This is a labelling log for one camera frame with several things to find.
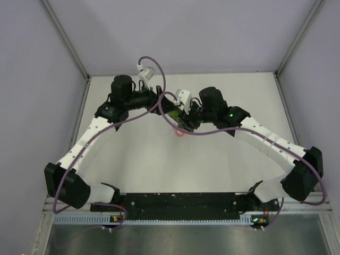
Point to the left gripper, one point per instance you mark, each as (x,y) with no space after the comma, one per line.
(158,103)

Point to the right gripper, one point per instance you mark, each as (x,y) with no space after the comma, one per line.
(188,118)

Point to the green pill bottle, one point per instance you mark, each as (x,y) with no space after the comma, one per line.
(175,114)

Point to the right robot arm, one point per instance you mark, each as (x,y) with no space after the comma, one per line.
(303,168)

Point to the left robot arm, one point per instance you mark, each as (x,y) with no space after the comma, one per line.
(65,180)

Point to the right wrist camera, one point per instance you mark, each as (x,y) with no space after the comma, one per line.
(183,100)

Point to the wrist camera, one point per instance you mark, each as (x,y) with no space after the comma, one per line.
(183,100)
(145,74)

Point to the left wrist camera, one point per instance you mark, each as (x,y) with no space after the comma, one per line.
(145,74)

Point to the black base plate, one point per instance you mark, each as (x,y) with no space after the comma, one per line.
(191,206)

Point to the grey cable duct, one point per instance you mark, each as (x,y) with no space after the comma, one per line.
(100,219)

